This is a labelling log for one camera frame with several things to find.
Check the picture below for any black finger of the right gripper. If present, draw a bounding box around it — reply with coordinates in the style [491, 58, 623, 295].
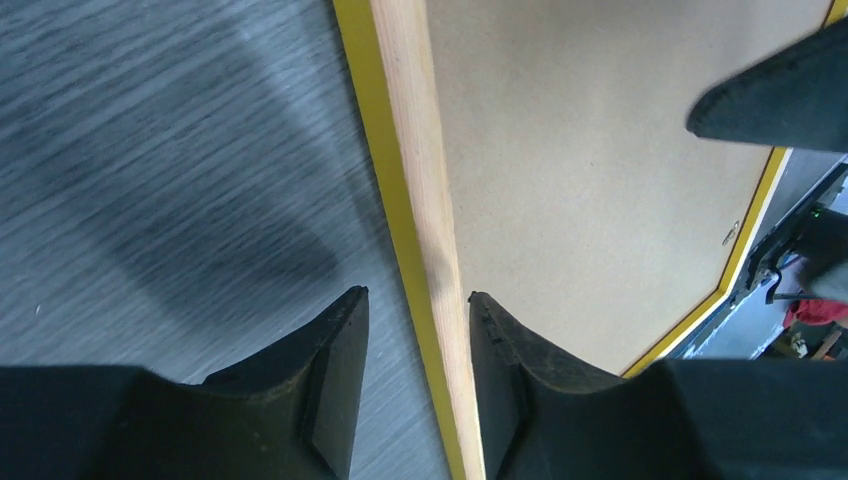
[686, 18, 847, 154]

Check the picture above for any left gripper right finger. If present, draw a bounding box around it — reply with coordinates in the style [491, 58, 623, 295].
[469, 292, 722, 479]

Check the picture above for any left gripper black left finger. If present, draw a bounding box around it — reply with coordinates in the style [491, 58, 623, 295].
[92, 286, 369, 479]

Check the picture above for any brown backing board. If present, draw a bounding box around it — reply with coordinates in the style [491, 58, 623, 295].
[426, 1, 847, 374]

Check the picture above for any yellow wooden picture frame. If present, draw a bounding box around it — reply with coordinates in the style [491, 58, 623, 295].
[335, 1, 847, 479]

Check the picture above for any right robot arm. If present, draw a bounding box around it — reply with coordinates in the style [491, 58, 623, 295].
[686, 19, 847, 302]

